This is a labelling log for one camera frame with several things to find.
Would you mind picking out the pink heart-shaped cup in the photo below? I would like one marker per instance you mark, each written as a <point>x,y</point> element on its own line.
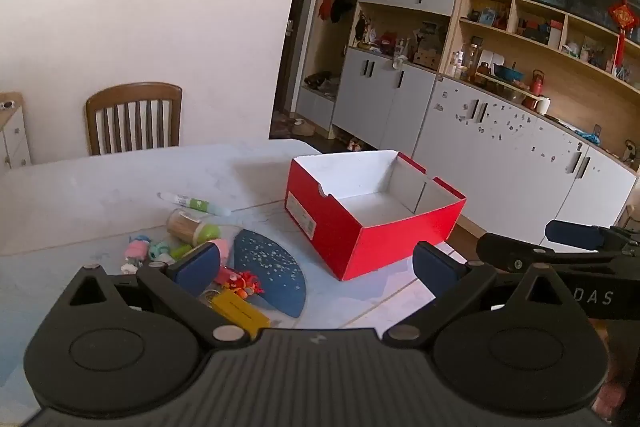
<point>221,249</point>

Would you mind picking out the white glue pen green label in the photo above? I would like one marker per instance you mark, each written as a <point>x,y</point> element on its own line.
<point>192,203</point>

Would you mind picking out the dark brown door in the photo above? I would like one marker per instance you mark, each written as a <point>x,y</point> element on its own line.
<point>300,57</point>

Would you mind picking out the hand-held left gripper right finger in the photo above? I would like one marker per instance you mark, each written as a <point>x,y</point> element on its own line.
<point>435,269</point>

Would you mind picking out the wooden wall shelf unit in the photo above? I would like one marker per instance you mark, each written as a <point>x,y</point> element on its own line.
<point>575,103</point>

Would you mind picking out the wooden chair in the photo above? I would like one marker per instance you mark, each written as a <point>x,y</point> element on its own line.
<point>134,91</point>

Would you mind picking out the dark blue speckled fan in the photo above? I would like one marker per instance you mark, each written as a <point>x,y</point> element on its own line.
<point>270,272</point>

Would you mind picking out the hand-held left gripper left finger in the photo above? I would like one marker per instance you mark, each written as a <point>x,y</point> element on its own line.
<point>200,268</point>

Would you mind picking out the pink doll figure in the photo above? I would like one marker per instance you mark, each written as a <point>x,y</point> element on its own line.
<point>136,249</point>

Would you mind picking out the white double-door floor cabinet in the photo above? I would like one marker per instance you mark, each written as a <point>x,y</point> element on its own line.
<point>370,107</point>

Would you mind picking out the red kettle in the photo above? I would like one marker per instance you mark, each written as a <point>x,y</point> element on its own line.
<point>537,84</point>

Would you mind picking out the red hanging hat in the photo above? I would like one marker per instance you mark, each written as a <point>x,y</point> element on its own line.
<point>325,5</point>

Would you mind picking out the red cardboard box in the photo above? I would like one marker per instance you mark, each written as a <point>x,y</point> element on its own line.
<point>380,252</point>

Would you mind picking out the small white drawer cabinet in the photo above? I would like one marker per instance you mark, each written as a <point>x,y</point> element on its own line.
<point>15,147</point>

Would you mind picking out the blue bowl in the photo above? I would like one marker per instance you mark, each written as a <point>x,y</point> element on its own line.
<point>507,73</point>

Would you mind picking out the red knot ornament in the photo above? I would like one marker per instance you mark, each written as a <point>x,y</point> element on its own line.
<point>622,14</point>

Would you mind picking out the glass bowl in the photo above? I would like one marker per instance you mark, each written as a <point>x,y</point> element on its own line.
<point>511,93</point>

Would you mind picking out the red plush toy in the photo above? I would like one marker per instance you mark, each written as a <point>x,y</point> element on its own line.
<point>387,41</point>

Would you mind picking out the teal plastic toy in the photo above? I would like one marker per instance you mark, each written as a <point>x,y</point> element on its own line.
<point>161,247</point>

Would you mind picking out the white mug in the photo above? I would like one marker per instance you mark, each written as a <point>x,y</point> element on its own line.
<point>543,106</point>

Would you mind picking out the toothpick jar with green lid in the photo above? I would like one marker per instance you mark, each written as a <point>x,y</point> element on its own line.
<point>185,227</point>

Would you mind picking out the low white bench cabinet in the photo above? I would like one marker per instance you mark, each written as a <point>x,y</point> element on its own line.
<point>315,107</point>

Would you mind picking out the white hanging cloth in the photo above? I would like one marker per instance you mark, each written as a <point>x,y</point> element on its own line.
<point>397,64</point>

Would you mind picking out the small wooden drawer box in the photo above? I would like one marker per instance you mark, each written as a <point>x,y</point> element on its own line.
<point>425,56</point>

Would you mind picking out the black hanging hat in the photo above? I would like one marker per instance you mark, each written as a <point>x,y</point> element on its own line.
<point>341,4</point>

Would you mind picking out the black bag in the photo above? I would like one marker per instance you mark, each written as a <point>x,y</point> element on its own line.
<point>317,79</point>

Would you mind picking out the photo frame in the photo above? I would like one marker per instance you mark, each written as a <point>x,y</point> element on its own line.
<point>429,29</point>

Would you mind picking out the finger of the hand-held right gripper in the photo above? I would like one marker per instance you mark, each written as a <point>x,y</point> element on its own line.
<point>505,252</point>
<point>575,236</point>

